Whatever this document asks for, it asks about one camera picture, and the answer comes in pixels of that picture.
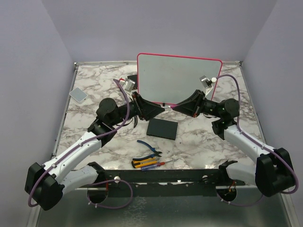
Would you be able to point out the red blue screwdriver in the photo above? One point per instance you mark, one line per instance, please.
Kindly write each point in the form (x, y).
(153, 166)

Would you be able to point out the blue handled cutting pliers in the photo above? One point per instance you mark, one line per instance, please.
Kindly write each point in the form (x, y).
(156, 153)

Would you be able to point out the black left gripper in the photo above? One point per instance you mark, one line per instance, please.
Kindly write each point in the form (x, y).
(145, 109)

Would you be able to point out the yellow black utility knife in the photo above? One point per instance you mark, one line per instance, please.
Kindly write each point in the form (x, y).
(143, 163)

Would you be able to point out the pink framed whiteboard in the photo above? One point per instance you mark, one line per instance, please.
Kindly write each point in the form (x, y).
(171, 79)

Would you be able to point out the black flat network switch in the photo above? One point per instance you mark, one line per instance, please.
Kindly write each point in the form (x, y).
(162, 129)

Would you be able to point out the black rear network switch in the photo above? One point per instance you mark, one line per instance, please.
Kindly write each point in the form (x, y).
(134, 78)

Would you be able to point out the white whiteboard marker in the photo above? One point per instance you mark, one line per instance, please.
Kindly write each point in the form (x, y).
(168, 107)

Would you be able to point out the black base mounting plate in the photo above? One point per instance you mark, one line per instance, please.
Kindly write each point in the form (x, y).
(165, 183)

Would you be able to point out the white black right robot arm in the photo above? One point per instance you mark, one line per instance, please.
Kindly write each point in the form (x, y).
(272, 172)

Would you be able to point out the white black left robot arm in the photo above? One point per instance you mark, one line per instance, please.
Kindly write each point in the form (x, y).
(46, 184)

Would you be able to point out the black handled wire stripper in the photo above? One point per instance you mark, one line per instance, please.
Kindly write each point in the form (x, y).
(134, 120)

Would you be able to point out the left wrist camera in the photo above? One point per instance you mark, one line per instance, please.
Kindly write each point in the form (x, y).
(127, 84)

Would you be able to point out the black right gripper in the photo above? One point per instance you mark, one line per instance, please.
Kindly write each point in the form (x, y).
(193, 106)

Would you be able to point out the small white square box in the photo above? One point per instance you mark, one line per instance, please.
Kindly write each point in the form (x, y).
(78, 95)

